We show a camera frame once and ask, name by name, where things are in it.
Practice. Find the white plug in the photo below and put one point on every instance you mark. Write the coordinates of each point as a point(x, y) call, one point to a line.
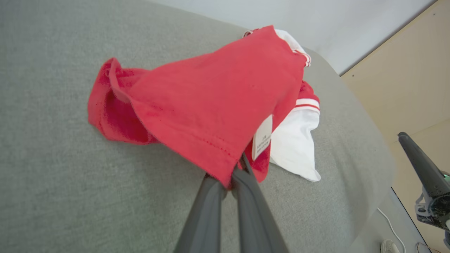
point(389, 246)

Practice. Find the red shirt with white sleeves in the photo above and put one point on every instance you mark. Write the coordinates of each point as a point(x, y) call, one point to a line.
point(211, 102)

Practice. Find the beige wooden board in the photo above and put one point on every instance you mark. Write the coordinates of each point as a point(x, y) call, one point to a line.
point(404, 70)

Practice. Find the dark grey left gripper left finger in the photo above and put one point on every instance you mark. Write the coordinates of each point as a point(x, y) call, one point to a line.
point(202, 221)

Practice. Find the grey fabric sofa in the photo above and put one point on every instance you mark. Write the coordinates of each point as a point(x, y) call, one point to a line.
point(88, 168)

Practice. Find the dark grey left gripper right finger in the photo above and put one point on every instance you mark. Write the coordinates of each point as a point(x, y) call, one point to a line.
point(256, 218)

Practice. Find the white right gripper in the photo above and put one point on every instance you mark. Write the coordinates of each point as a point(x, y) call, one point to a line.
point(437, 211)

